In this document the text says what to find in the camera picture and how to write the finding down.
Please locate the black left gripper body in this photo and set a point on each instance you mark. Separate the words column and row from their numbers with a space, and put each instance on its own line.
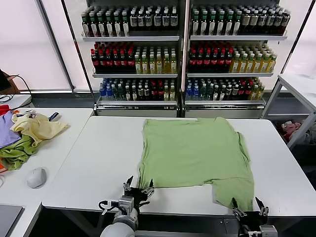
column 139, row 196

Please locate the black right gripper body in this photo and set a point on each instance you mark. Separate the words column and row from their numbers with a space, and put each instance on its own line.
column 253, row 218

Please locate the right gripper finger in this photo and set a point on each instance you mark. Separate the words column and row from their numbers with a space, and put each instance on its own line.
column 237, row 211
column 263, row 210

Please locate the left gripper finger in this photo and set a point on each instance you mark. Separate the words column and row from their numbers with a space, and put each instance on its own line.
column 149, row 190
column 127, row 185

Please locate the green t-shirt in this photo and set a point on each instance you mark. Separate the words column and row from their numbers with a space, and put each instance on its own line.
column 192, row 153

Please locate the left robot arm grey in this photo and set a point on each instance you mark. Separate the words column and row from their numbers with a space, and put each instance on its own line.
column 118, row 229

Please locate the grey drinks shelf unit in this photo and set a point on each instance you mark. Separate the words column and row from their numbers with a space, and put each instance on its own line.
column 138, row 113
column 222, row 113

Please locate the pink plush toy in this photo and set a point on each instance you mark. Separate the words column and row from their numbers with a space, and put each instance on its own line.
column 291, row 127

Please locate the grey white cloth pile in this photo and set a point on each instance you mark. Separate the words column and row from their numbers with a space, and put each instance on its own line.
column 311, row 135

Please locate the white computer mouse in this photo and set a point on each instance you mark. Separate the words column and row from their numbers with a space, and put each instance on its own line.
column 37, row 177

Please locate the small dark tea bottle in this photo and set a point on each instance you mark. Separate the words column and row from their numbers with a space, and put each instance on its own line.
column 128, row 93
column 222, row 92
column 229, row 92
column 147, row 93
column 235, row 92
column 216, row 92
column 140, row 93
column 134, row 93

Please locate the small dark green bottle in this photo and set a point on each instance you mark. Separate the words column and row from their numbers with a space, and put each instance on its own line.
column 115, row 93
column 209, row 92
column 203, row 92
column 121, row 93

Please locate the small blue water bottle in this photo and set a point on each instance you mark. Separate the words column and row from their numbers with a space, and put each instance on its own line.
column 189, row 92
column 196, row 92
column 109, row 93
column 102, row 93

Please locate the small red label cola bottle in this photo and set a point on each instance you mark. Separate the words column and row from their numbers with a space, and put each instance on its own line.
column 154, row 93
column 161, row 93
column 248, row 92
column 242, row 92

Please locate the small yellow tea bottle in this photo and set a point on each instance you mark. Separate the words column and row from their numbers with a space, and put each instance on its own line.
column 254, row 92
column 260, row 92
column 167, row 93
column 172, row 93

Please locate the navy white striped cloth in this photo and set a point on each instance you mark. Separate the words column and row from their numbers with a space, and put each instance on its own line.
column 54, row 116

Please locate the pale yellow garment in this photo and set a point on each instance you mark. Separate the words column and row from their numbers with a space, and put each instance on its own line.
column 42, row 128

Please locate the grey metal shelf board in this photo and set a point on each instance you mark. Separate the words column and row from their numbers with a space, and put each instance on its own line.
column 224, row 103

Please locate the white side table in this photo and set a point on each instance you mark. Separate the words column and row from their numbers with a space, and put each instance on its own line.
column 271, row 98

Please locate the lime green garment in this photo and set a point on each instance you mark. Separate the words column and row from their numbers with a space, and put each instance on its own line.
column 17, row 153

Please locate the yellow juice bottle white label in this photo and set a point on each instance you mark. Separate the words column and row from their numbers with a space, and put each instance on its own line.
column 235, row 64
column 174, row 65
column 145, row 65
column 138, row 65
column 264, row 64
column 243, row 64
column 257, row 64
column 152, row 65
column 250, row 64
column 160, row 65
column 167, row 65
column 271, row 64

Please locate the grey laptop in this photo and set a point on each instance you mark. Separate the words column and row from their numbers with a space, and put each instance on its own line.
column 10, row 219

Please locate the orange garment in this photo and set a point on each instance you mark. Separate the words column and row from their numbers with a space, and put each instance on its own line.
column 2, row 168

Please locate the purple garment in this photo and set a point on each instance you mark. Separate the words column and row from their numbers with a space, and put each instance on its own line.
column 6, row 133

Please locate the black slanted pole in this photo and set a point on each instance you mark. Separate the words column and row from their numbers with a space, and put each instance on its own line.
column 298, row 39
column 79, row 54

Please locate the red garment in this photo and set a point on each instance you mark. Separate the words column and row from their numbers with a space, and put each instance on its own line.
column 3, row 109

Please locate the brown cardboard box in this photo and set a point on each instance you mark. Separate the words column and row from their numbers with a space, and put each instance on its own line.
column 12, row 77

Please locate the green cap brown drink bottle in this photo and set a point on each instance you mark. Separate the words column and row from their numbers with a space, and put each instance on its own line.
column 85, row 27
column 108, row 27
column 100, row 27
column 93, row 27
column 117, row 27
column 125, row 27

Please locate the black monitor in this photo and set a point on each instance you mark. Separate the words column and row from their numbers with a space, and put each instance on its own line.
column 3, row 81

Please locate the white cap dark drink bottle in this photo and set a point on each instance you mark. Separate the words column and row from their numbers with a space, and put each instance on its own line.
column 141, row 21
column 174, row 21
column 148, row 21
column 166, row 21
column 158, row 21
column 133, row 21

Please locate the green cap white label bottle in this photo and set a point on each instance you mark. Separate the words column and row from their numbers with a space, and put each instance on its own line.
column 212, row 26
column 204, row 26
column 195, row 26
column 229, row 26
column 221, row 26
column 237, row 26

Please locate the white cap beige label bottle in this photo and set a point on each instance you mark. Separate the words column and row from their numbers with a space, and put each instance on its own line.
column 245, row 22
column 253, row 22
column 262, row 22
column 270, row 22
column 278, row 22
column 286, row 22

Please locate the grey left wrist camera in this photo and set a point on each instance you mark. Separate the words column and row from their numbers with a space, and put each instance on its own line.
column 126, row 203

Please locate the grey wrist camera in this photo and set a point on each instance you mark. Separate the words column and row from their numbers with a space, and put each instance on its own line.
column 126, row 203
column 267, row 231

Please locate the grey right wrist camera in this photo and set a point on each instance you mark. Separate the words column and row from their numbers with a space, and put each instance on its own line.
column 267, row 231

